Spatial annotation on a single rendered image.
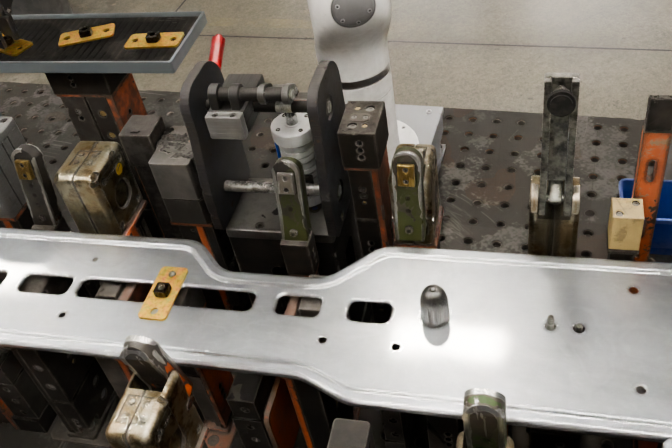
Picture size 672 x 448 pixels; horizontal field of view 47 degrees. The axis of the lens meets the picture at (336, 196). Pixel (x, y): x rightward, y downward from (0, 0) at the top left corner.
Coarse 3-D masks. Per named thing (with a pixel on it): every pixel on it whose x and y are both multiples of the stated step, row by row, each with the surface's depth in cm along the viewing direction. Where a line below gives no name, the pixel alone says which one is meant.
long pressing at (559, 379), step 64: (0, 256) 105; (64, 256) 103; (128, 256) 102; (192, 256) 100; (384, 256) 95; (448, 256) 93; (512, 256) 91; (0, 320) 96; (64, 320) 95; (128, 320) 93; (192, 320) 92; (256, 320) 90; (320, 320) 89; (512, 320) 85; (576, 320) 84; (640, 320) 83; (320, 384) 83; (384, 384) 81; (448, 384) 80; (512, 384) 79; (576, 384) 78; (640, 384) 77
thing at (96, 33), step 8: (112, 24) 116; (72, 32) 116; (80, 32) 114; (88, 32) 114; (96, 32) 115; (104, 32) 114; (112, 32) 114; (64, 40) 114; (72, 40) 114; (80, 40) 114; (88, 40) 114
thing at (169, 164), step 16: (176, 128) 109; (160, 144) 106; (176, 144) 105; (160, 160) 103; (176, 160) 103; (192, 160) 103; (160, 176) 104; (176, 176) 104; (192, 176) 103; (160, 192) 107; (176, 192) 106; (192, 192) 105; (176, 208) 108; (192, 208) 107; (176, 224) 111; (192, 224) 110; (208, 224) 109; (208, 240) 113; (224, 240) 115; (224, 256) 116; (208, 304) 124; (224, 304) 123; (240, 304) 122
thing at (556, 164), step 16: (544, 80) 81; (560, 80) 81; (576, 80) 80; (544, 96) 82; (560, 96) 78; (576, 96) 81; (544, 112) 83; (560, 112) 79; (576, 112) 82; (544, 128) 84; (560, 128) 84; (576, 128) 83; (544, 144) 85; (560, 144) 85; (544, 160) 86; (560, 160) 86; (544, 176) 87; (560, 176) 88; (544, 192) 88; (544, 208) 89
